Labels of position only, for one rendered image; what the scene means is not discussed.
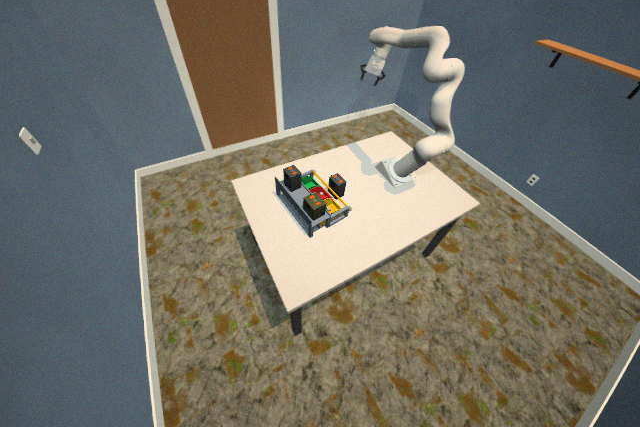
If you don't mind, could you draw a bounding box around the dark grey metal shelf rack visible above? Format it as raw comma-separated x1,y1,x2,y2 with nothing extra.
275,176,352,238

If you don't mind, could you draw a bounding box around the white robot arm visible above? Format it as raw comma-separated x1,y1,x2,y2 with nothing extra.
369,26,465,183

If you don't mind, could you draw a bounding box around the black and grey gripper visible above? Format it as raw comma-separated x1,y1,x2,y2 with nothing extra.
361,55,386,86

